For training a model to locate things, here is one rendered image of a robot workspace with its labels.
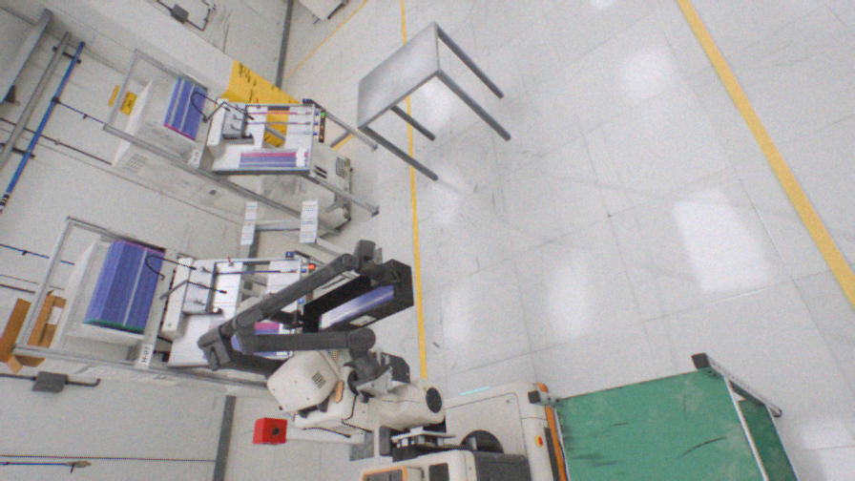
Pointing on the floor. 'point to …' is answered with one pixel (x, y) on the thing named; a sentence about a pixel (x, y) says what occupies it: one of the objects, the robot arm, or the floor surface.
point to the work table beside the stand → (425, 42)
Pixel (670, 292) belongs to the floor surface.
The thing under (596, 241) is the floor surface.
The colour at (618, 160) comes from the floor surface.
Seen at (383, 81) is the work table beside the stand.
